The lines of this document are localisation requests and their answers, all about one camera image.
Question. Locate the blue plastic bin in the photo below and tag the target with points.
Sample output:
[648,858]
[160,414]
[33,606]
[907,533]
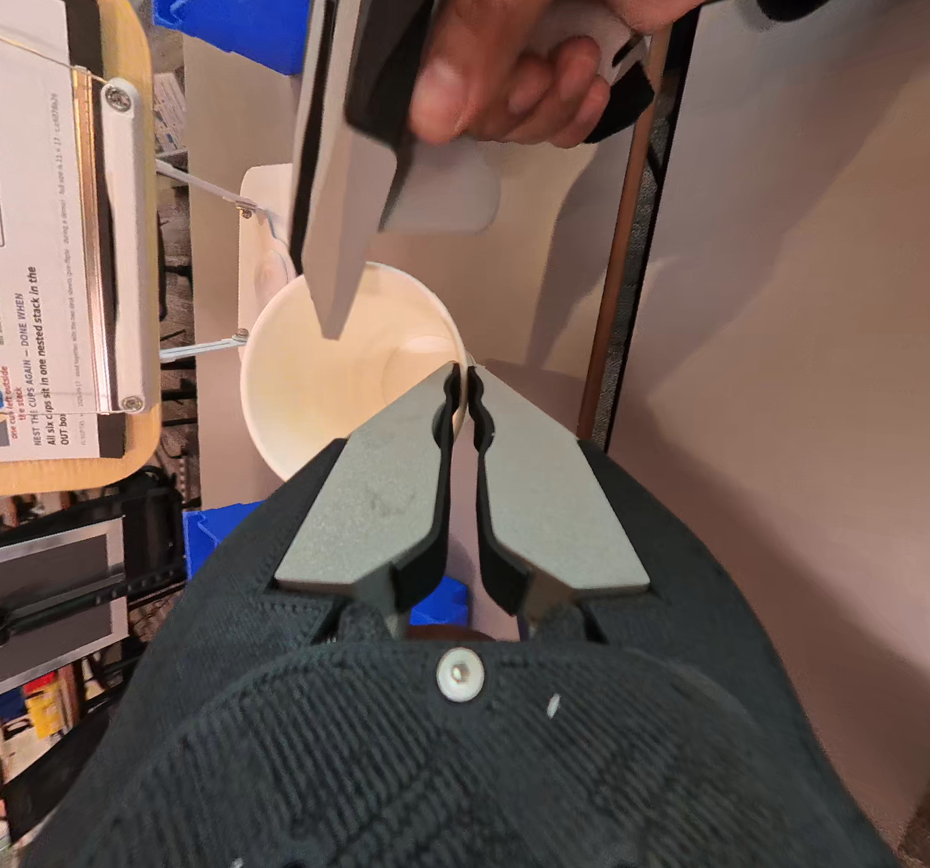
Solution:
[247,10]
[211,534]

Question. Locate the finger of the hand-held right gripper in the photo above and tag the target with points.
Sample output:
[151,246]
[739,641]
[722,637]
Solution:
[341,214]

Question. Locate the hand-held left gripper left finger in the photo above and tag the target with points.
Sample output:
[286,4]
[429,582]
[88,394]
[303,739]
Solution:
[363,497]

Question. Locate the person's right hand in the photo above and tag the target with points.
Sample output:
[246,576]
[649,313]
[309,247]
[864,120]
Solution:
[508,10]

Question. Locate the white paper cup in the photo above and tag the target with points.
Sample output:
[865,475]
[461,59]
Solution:
[320,388]

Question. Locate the black metal rack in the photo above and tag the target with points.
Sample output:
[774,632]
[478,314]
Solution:
[58,577]

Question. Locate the printed instruction sheet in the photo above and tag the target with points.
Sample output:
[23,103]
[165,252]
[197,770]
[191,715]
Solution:
[36,156]

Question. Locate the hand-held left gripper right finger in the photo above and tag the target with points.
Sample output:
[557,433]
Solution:
[559,512]

